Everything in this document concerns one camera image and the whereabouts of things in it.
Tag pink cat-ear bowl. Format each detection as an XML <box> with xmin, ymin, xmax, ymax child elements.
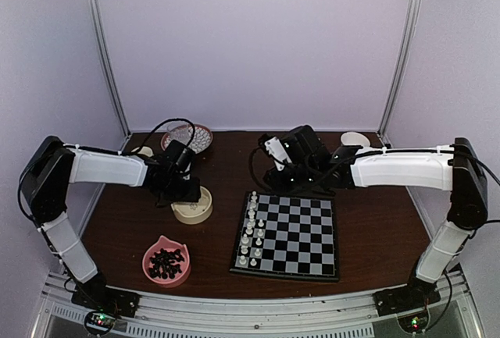
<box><xmin>142</xmin><ymin>235</ymin><xmax>191</xmax><ymax>288</ymax></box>

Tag cream cat-ear bowl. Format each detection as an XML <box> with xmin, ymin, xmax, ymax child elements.
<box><xmin>170</xmin><ymin>187</ymin><xmax>213</xmax><ymax>225</ymax></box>

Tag pile of black chess pieces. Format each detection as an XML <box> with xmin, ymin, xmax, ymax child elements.
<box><xmin>148</xmin><ymin>249</ymin><xmax>185</xmax><ymax>279</ymax></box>

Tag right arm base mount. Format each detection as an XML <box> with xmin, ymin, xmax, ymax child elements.
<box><xmin>373</xmin><ymin>286</ymin><xmax>441</xmax><ymax>316</ymax></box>

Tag aluminium frame post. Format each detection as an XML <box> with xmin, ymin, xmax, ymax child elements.
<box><xmin>87</xmin><ymin>0</ymin><xmax>130</xmax><ymax>137</ymax></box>
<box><xmin>377</xmin><ymin>0</ymin><xmax>422</xmax><ymax>142</ymax></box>

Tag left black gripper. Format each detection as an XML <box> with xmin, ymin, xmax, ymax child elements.
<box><xmin>163</xmin><ymin>173</ymin><xmax>201</xmax><ymax>202</ymax></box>

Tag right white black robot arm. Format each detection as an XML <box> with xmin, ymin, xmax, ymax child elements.
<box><xmin>258</xmin><ymin>125</ymin><xmax>488</xmax><ymax>308</ymax></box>

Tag black white chessboard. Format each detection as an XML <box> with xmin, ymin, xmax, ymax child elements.
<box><xmin>229</xmin><ymin>191</ymin><xmax>340</xmax><ymax>283</ymax></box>

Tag patterned ceramic plate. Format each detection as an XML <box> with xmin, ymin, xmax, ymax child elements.
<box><xmin>160</xmin><ymin>124</ymin><xmax>213</xmax><ymax>154</ymax></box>

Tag left aluminium frame post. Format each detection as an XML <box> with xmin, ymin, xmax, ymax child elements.
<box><xmin>87</xmin><ymin>0</ymin><xmax>130</xmax><ymax>137</ymax></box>

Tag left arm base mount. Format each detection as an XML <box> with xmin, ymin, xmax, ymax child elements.
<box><xmin>71</xmin><ymin>287</ymin><xmax>140</xmax><ymax>318</ymax></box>

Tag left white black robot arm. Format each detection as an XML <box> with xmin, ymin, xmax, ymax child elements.
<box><xmin>17</xmin><ymin>136</ymin><xmax>202</xmax><ymax>310</ymax></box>

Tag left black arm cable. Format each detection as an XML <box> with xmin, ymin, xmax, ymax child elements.
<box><xmin>148</xmin><ymin>118</ymin><xmax>196</xmax><ymax>158</ymax></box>

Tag aluminium front rail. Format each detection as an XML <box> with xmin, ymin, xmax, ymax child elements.
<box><xmin>27</xmin><ymin>271</ymin><xmax>486</xmax><ymax>337</ymax></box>

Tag cream ribbed mug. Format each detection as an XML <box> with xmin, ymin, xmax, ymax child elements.
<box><xmin>130</xmin><ymin>146</ymin><xmax>154</xmax><ymax>157</ymax></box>

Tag right aluminium frame post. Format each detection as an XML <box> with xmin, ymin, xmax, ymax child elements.
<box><xmin>377</xmin><ymin>0</ymin><xmax>422</xmax><ymax>142</ymax></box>

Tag small cream bowl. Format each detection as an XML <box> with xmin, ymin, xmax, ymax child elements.
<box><xmin>341</xmin><ymin>131</ymin><xmax>371</xmax><ymax>147</ymax></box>

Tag clear drinking glass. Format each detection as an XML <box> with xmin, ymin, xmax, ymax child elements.
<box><xmin>166</xmin><ymin>121</ymin><xmax>191</xmax><ymax>145</ymax></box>

